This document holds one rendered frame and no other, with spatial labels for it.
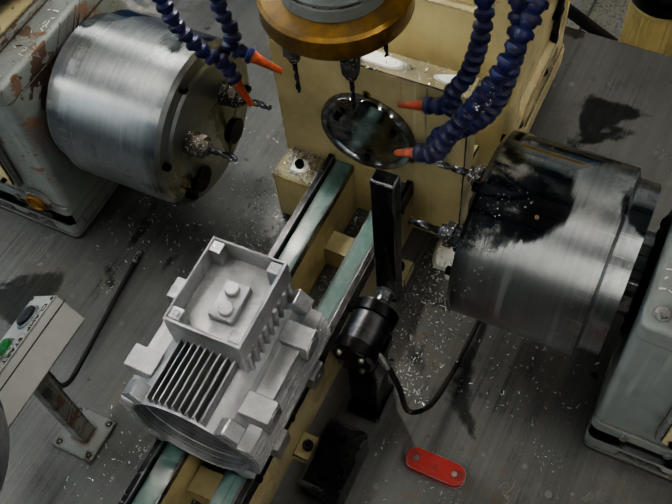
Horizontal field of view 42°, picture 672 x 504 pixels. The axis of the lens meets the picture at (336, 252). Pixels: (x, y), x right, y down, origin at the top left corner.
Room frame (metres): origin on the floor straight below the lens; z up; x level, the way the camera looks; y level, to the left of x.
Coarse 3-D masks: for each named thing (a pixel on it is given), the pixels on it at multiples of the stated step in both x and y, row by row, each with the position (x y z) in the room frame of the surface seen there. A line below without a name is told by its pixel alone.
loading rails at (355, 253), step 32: (320, 192) 0.80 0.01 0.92; (352, 192) 0.83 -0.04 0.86; (288, 224) 0.74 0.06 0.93; (320, 224) 0.74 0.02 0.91; (288, 256) 0.69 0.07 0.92; (320, 256) 0.73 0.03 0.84; (352, 256) 0.67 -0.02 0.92; (352, 288) 0.62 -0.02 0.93; (320, 384) 0.51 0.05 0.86; (160, 448) 0.42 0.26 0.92; (288, 448) 0.42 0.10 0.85; (160, 480) 0.38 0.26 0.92; (192, 480) 0.40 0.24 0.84; (224, 480) 0.37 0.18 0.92; (256, 480) 0.36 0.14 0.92
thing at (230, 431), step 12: (288, 300) 0.52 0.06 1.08; (300, 300) 0.52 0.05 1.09; (312, 300) 0.52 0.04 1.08; (300, 312) 0.51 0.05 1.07; (132, 384) 0.44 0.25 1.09; (144, 384) 0.44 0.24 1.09; (132, 396) 0.42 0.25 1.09; (144, 396) 0.42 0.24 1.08; (228, 420) 0.38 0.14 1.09; (216, 432) 0.37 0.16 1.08; (228, 432) 0.36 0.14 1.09; (240, 432) 0.36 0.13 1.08; (228, 444) 0.36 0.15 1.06
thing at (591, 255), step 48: (528, 144) 0.65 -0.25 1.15; (480, 192) 0.59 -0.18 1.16; (528, 192) 0.58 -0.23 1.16; (576, 192) 0.57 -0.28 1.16; (624, 192) 0.56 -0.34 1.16; (480, 240) 0.54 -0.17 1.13; (528, 240) 0.53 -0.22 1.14; (576, 240) 0.51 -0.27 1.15; (624, 240) 0.50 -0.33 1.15; (480, 288) 0.51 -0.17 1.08; (528, 288) 0.49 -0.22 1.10; (576, 288) 0.47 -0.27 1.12; (624, 288) 0.46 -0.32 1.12; (528, 336) 0.47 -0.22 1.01; (576, 336) 0.44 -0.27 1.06
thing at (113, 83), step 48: (96, 48) 0.91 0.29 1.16; (144, 48) 0.90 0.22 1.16; (48, 96) 0.88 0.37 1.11; (96, 96) 0.85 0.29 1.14; (144, 96) 0.82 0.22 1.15; (192, 96) 0.84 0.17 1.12; (240, 96) 0.87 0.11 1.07; (96, 144) 0.81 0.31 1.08; (144, 144) 0.78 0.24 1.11; (192, 144) 0.80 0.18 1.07; (144, 192) 0.78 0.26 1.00; (192, 192) 0.79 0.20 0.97
